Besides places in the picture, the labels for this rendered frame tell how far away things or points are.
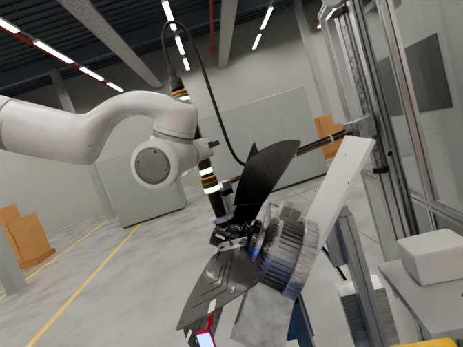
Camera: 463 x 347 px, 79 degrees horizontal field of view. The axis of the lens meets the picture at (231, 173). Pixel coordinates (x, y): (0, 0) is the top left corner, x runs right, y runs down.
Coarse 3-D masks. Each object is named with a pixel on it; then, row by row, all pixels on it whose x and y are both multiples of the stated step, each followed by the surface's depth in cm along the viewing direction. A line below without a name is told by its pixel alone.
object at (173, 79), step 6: (174, 72) 74; (174, 78) 73; (180, 78) 74; (174, 84) 73; (180, 84) 74; (174, 90) 76; (216, 192) 77; (210, 198) 77; (216, 198) 77; (216, 204) 77; (222, 204) 78; (216, 210) 78; (222, 210) 78; (216, 216) 78; (222, 222) 78; (222, 228) 79
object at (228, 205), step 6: (228, 180) 79; (222, 186) 78; (228, 186) 79; (222, 192) 78; (228, 192) 78; (222, 198) 80; (228, 198) 79; (228, 204) 79; (228, 210) 79; (222, 216) 78; (228, 216) 77; (210, 222) 79; (216, 222) 76
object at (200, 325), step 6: (216, 312) 83; (204, 318) 85; (216, 318) 82; (192, 324) 87; (198, 324) 85; (204, 324) 84; (216, 324) 81; (186, 330) 89; (192, 330) 86; (198, 330) 84; (210, 330) 81; (186, 336) 88; (192, 336) 85; (192, 342) 84; (198, 342) 82
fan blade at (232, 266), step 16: (224, 256) 74; (240, 256) 71; (208, 272) 71; (224, 272) 67; (240, 272) 63; (256, 272) 60; (208, 288) 64; (224, 288) 60; (240, 288) 56; (192, 304) 63; (208, 304) 59; (224, 304) 55; (192, 320) 58
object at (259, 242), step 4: (264, 224) 88; (264, 228) 86; (260, 232) 87; (264, 232) 85; (260, 236) 84; (264, 236) 84; (260, 240) 83; (256, 244) 84; (260, 244) 83; (256, 248) 83; (252, 252) 85; (256, 252) 83; (252, 256) 83; (256, 256) 83
